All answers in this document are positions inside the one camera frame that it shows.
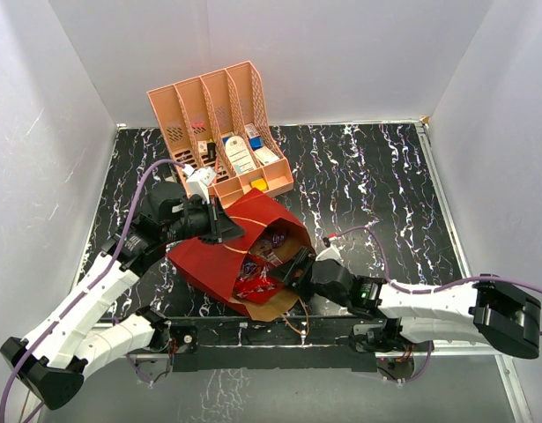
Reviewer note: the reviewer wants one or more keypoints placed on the yellow box in organizer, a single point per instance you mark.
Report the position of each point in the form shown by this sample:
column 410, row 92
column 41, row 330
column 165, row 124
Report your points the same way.
column 259, row 183

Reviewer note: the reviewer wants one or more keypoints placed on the black marker in organizer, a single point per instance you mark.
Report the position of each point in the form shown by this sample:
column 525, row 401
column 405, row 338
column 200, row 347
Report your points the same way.
column 211, row 151

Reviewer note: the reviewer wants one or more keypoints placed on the pink plastic desk organizer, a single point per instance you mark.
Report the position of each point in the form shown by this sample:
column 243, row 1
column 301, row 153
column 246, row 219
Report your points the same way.
column 213, row 107

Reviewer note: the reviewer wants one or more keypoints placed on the red snack packet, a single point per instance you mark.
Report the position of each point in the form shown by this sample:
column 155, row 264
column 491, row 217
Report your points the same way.
column 254, row 282

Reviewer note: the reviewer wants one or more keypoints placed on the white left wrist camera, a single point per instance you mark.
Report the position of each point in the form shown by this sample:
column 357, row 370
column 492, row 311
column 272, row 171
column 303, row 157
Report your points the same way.
column 199, row 181

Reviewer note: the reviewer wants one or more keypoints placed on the purple snack packet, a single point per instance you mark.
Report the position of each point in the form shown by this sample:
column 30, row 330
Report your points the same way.
column 272, row 239

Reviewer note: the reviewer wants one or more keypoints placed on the blue small box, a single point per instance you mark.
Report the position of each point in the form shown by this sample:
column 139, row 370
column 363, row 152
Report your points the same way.
column 256, row 143

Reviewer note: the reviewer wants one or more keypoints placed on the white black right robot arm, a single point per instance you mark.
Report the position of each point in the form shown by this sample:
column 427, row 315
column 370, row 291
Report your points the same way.
column 487, row 309

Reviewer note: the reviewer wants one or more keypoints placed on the white label card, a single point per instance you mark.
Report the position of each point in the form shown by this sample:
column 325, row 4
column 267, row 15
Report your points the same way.
column 238, row 154

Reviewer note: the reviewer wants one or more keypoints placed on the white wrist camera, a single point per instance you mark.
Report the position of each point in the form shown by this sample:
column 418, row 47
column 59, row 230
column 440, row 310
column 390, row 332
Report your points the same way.
column 199, row 181
column 330, row 253

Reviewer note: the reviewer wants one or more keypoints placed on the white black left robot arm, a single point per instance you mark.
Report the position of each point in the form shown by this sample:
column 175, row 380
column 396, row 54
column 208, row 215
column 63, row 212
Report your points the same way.
column 54, row 359

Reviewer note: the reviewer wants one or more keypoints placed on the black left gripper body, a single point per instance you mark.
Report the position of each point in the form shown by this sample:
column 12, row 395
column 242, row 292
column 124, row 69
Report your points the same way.
column 195, row 221

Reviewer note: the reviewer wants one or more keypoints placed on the white small box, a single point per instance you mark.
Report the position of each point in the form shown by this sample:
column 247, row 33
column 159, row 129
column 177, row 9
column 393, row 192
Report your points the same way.
column 265, row 156

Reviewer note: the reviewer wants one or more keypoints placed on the red brown paper bag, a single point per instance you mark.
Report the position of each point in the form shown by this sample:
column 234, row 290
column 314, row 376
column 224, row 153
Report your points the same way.
column 213, row 269

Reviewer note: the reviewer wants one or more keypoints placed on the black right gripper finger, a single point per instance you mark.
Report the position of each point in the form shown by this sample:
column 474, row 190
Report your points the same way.
column 299, row 263
column 288, row 278

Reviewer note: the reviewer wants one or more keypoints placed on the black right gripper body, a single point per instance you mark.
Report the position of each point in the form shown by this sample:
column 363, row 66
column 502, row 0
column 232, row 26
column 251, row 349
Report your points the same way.
column 311, row 285

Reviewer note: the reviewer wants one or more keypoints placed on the black mounting base rail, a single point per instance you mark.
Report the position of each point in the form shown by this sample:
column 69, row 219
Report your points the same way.
column 331, row 341

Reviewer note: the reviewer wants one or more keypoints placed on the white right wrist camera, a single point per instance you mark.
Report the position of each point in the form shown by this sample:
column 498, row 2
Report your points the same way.
column 330, row 253

